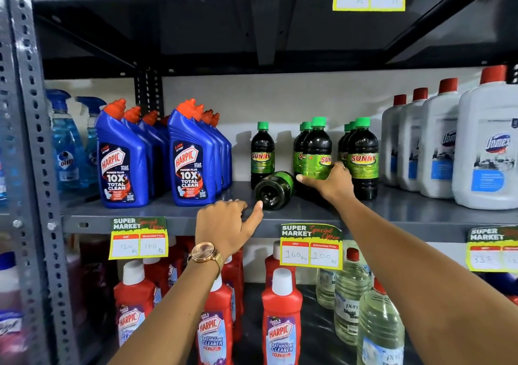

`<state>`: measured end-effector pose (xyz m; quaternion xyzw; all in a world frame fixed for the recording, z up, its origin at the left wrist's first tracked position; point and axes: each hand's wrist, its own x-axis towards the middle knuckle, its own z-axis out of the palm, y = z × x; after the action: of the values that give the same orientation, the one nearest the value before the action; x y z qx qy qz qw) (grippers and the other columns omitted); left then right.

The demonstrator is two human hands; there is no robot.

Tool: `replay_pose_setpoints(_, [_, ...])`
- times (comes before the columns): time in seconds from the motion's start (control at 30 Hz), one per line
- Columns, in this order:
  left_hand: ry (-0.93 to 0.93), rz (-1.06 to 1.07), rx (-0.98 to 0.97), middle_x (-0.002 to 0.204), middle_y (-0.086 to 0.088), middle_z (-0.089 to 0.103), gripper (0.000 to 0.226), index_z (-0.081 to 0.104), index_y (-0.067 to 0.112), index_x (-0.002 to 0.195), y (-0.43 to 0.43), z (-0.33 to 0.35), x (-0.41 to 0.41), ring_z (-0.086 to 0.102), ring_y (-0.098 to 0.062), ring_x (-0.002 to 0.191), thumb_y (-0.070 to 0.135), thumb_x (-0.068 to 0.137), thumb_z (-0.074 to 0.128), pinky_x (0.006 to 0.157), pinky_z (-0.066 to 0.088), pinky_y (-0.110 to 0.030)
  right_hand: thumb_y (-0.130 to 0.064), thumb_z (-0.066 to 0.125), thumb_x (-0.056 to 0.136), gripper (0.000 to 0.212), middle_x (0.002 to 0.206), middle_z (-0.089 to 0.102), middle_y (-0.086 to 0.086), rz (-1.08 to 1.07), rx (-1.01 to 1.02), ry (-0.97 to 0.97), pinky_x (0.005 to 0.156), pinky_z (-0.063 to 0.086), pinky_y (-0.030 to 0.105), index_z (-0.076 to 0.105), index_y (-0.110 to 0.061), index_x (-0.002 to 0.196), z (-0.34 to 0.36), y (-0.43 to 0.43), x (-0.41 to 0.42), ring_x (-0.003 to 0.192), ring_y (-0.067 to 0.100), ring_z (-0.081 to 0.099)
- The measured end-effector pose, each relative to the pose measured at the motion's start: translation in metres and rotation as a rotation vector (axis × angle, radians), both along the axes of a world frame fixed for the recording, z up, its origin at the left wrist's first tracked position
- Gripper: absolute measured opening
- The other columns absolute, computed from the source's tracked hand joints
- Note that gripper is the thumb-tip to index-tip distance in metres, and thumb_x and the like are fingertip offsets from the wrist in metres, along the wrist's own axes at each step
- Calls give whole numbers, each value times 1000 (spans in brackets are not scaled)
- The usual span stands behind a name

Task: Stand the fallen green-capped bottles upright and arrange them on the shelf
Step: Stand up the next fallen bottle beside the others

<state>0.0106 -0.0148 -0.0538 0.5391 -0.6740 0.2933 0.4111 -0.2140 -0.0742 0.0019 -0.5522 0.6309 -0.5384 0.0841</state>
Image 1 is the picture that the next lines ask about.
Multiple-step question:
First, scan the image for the row of red cleaner bottles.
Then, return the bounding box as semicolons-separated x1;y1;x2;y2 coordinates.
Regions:
113;235;303;365

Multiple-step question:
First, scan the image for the person's right hand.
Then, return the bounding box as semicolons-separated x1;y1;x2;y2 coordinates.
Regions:
296;162;357;211

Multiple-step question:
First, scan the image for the blue spray bottle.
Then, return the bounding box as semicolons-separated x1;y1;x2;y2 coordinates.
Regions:
45;88;88;194
76;96;107;183

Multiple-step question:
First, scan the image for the gold wristwatch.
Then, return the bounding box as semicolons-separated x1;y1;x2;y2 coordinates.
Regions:
187;242;224;277

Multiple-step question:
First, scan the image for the person's right forearm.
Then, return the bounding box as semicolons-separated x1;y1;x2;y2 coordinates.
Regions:
336;195;518;365

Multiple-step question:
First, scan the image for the row of blue cleaner bottles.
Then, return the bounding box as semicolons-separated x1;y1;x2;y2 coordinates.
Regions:
483;271;518;307
95;98;233;209

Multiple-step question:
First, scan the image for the grey metal shelf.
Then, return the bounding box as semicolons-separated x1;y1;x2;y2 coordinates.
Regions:
0;0;518;365

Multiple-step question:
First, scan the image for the row of green bottles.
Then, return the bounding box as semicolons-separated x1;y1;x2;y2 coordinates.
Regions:
250;121;359;190

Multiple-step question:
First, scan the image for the person's left hand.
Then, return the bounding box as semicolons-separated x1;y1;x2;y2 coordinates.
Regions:
195;199;264;261

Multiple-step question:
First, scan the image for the white bottle purple label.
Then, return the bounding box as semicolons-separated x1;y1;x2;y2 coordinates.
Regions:
0;251;25;365

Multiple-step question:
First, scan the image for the dark green labelled bottle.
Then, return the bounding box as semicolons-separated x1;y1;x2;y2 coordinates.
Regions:
301;116;333;199
347;117;380;201
254;171;295;211

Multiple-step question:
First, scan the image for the person's left forearm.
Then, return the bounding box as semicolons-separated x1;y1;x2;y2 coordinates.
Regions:
107;257;221;365

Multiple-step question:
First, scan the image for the row of white red-capped bottles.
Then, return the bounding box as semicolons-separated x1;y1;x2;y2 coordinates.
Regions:
380;65;518;211

